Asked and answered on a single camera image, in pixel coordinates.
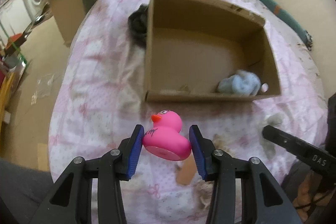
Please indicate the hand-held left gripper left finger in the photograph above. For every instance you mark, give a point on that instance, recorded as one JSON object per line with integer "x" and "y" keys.
{"x": 136, "y": 150}

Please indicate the dark cloth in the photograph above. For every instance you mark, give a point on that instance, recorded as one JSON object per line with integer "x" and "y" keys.
{"x": 138, "y": 23}

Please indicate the pink printed blanket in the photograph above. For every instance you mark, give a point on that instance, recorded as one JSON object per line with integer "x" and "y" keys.
{"x": 105, "y": 77}

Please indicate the person's right hand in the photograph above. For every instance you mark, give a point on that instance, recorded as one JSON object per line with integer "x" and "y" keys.
{"x": 303, "y": 193}

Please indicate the red object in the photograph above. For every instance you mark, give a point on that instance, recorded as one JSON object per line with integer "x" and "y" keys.
{"x": 15, "y": 41}

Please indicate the teal rolled mat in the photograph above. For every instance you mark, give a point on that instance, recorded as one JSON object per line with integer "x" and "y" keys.
{"x": 284, "y": 15}

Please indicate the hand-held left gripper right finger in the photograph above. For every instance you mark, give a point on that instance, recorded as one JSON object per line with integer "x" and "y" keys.
{"x": 197, "y": 153}

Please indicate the brown cardboard piece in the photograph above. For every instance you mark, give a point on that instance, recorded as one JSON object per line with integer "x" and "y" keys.
{"x": 185, "y": 171}

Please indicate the clear plastic bag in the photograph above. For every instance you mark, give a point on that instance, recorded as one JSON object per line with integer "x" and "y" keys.
{"x": 42, "y": 87}

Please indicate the pink rubber duck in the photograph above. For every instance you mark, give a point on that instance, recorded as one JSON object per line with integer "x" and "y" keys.
{"x": 168, "y": 141}

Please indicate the person's grey trouser leg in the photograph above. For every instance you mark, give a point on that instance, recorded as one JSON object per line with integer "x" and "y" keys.
{"x": 21, "y": 187}

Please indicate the grey soft cloth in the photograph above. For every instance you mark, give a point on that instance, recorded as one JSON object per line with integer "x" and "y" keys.
{"x": 273, "y": 124}

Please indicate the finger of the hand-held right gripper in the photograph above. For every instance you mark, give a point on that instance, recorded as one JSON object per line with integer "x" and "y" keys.
{"x": 294, "y": 145}

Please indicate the beige fluffy plush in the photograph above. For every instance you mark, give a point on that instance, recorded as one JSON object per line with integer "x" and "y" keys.
{"x": 206, "y": 191}

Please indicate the light blue soft cloth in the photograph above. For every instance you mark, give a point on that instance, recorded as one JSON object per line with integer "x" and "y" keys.
{"x": 240, "y": 83}

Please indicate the tall brown cardboard box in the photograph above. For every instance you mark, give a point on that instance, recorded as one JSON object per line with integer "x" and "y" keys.
{"x": 67, "y": 12}

